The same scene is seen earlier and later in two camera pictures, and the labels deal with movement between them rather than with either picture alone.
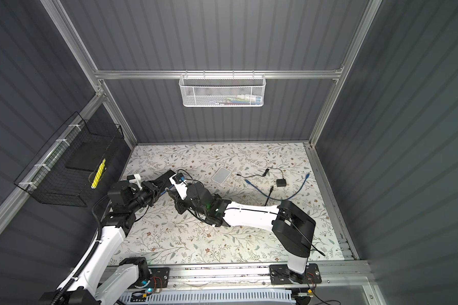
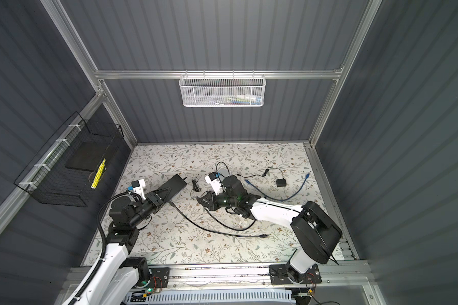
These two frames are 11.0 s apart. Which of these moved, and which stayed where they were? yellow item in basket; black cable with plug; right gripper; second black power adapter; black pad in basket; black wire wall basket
Moved: right gripper; black cable with plug
Stayed: black wire wall basket; second black power adapter; yellow item in basket; black pad in basket
